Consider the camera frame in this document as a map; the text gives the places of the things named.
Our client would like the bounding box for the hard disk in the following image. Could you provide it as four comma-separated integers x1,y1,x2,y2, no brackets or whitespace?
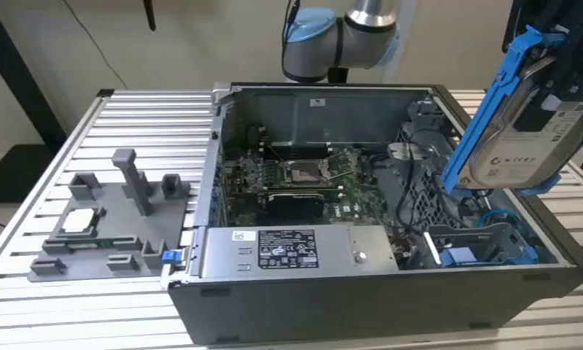
440,24,583,198

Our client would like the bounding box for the blue disk wire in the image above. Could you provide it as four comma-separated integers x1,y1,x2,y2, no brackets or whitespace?
480,206,521,241

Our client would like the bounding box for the grey disk bay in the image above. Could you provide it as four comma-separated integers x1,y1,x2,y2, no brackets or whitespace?
425,222,560,269

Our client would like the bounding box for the small blue disk carrier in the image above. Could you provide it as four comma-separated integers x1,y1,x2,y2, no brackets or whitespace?
440,247,482,265

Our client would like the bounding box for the black perforated drive cage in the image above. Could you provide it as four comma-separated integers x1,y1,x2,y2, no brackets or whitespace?
393,120,473,234

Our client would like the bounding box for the green motherboard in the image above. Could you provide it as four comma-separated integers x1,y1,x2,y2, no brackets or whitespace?
221,145,405,229

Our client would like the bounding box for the CPU socket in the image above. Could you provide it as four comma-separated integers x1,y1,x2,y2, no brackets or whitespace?
281,158,332,185

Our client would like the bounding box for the black graphics card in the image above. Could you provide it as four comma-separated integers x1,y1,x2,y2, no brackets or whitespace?
261,191,326,227

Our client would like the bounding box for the black antenna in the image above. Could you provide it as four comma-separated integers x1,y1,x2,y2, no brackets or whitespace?
140,0,157,33

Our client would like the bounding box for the open black PC case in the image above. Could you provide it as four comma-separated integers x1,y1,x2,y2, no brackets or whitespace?
160,82,583,346

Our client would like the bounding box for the silver power supply unit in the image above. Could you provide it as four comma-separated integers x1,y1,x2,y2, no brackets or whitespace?
199,225,401,280

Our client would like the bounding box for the grey parts rack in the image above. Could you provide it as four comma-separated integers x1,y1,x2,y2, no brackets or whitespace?
27,147,193,284

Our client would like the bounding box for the silver CPU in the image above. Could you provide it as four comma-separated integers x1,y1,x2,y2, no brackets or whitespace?
61,209,99,231

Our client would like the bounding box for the black cable bundle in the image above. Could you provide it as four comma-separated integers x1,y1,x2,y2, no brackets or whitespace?
397,127,468,234

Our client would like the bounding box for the thin black wall cable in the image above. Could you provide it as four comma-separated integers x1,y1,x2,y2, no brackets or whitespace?
61,0,129,91

